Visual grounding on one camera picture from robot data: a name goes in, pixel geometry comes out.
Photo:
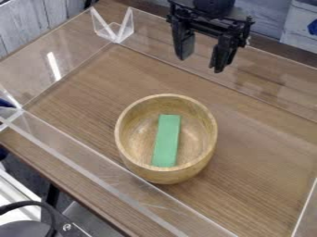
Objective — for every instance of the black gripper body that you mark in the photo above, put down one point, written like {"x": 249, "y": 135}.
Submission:
{"x": 212, "y": 17}

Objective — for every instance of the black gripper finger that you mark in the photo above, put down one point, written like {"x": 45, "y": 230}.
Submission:
{"x": 223, "y": 52}
{"x": 183, "y": 38}

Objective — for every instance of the brown wooden bowl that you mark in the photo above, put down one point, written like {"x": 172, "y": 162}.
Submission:
{"x": 135, "y": 133}

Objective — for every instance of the green rectangular block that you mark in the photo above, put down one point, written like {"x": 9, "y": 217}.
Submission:
{"x": 166, "y": 141}

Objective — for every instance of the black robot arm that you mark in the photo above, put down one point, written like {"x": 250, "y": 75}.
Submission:
{"x": 216, "y": 19}

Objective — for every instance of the white box blue label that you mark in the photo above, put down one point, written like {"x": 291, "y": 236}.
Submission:
{"x": 299, "y": 28}

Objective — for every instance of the black table leg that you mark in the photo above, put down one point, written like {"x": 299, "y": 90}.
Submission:
{"x": 52, "y": 195}

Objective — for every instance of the black metal clamp base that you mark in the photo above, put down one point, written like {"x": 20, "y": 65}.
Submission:
{"x": 59, "y": 226}

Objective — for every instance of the clear acrylic corner bracket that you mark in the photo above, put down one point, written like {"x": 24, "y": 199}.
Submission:
{"x": 113, "y": 32}

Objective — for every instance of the clear acrylic front wall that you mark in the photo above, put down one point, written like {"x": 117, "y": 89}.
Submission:
{"x": 120, "y": 190}

